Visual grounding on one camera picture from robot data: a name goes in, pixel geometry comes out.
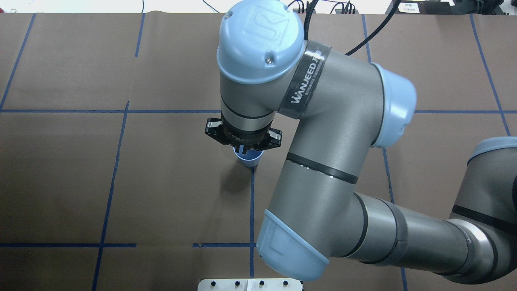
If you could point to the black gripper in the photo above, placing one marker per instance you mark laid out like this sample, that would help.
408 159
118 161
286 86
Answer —
241 138

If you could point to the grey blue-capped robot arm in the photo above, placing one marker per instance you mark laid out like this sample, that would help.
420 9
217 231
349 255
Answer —
346 107

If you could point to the blue ribbed plastic cup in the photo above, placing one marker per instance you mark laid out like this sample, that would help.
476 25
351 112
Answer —
250 160

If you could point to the black box with white label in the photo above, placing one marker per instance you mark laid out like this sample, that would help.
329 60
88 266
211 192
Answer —
426 7

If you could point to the white pole with base plate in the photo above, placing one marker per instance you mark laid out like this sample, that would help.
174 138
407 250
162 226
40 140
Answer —
250 284

